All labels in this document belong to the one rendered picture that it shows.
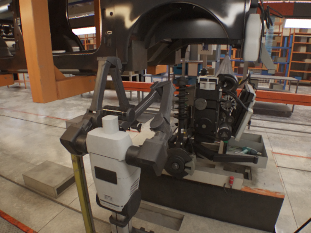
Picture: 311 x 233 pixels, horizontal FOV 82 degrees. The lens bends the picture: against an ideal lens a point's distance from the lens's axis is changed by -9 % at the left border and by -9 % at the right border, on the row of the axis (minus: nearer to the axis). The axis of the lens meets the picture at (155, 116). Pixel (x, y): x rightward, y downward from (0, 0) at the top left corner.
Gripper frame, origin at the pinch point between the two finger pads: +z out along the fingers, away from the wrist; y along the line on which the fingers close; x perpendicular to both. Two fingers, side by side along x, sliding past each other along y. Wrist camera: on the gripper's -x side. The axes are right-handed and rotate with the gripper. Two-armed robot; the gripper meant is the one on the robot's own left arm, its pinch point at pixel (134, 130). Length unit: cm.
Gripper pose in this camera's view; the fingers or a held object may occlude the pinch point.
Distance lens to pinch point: 163.7
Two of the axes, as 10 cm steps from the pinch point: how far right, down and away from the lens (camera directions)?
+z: 2.0, 6.8, 7.0
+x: -3.4, 7.2, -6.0
